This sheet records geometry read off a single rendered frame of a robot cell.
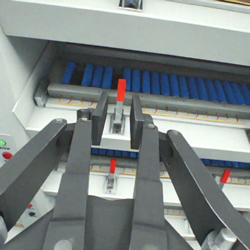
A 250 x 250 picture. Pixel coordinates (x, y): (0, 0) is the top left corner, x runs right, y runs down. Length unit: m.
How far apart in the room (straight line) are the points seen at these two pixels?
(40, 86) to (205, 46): 0.28
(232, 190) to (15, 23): 0.57
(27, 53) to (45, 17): 0.11
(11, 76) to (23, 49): 0.05
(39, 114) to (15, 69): 0.09
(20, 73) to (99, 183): 0.30
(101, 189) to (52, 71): 0.30
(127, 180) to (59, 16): 0.37
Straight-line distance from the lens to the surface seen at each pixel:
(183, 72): 0.43
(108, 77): 0.38
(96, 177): 0.47
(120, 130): 0.32
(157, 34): 0.25
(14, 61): 0.32
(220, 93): 0.43
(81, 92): 0.35
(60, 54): 0.48
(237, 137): 0.40
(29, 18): 0.27
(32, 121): 0.35
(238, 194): 0.58
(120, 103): 0.30
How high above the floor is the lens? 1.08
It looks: 37 degrees down
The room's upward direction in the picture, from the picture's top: 8 degrees clockwise
